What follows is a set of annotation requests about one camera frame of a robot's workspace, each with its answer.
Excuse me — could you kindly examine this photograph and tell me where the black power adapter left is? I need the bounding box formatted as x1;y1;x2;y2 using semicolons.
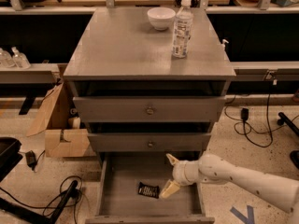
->
25;151;37;169

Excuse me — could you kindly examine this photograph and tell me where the black cable on floor left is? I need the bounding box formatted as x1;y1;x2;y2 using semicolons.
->
0;175;85;224

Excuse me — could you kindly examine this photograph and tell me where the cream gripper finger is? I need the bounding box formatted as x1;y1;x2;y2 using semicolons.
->
160;180;180;199
166;153;178;166

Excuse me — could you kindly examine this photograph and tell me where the black rxbar chocolate bar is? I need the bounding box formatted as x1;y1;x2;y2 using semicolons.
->
137;182;160;199

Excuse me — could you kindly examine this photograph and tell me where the clear plastic water bottle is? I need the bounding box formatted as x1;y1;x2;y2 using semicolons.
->
172;0;193;58

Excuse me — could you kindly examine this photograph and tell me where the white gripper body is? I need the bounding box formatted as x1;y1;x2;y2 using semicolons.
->
172;161;199;186

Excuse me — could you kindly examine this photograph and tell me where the black power adapter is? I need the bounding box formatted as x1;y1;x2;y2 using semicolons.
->
241;108;249;121
25;151;37;169

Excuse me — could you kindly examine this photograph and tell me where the black bin left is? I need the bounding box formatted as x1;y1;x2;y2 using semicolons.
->
0;137;22;182

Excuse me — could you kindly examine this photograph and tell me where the black stand base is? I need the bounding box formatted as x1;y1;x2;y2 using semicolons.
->
0;180;79;224

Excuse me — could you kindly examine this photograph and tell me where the clear sanitizer pump bottle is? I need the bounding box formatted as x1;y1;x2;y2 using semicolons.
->
11;47;31;69

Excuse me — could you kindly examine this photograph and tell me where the black cable on floor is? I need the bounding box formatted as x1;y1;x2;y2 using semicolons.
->
223;75;299;148
0;175;85;224

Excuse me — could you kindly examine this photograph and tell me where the white ceramic bowl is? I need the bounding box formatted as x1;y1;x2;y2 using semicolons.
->
147;7;176;31

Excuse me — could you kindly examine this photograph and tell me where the grey top drawer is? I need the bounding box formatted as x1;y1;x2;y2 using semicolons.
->
73;96;225;122

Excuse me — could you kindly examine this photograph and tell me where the black power adapter right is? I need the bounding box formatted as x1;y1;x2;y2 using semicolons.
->
241;108;249;121

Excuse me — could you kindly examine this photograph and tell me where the grey middle drawer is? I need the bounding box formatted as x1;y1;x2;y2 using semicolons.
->
89;133;211;152

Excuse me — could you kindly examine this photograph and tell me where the black cable on floor right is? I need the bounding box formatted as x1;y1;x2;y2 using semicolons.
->
223;75;299;148

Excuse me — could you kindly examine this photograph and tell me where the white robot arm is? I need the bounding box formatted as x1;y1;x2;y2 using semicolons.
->
160;152;299;224

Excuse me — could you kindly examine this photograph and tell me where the small white pump bottle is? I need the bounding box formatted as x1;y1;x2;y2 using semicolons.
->
221;39;229;51

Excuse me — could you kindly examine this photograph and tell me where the open cardboard box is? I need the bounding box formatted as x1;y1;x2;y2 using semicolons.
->
26;83;95;158

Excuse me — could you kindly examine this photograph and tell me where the grey open bottom drawer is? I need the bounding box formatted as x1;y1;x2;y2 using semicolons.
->
85;152;215;224

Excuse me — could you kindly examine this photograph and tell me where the grey wooden drawer cabinet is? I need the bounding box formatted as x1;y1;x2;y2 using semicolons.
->
64;7;235;160

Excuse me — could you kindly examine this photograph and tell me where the black chair base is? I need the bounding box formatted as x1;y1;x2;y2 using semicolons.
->
277;111;299;170

